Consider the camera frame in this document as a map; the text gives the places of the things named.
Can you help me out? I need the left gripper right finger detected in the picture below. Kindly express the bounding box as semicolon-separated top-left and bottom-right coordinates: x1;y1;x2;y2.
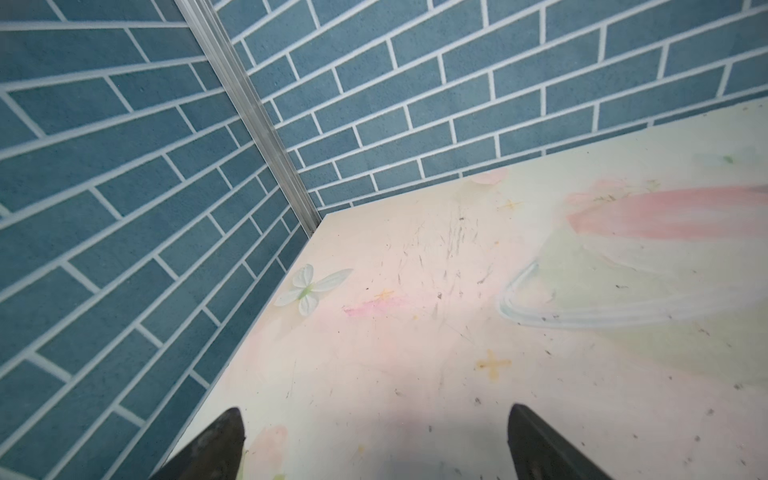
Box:
507;403;611;480

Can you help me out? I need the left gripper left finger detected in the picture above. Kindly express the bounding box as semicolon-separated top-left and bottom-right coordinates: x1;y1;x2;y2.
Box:
149;407;245;480

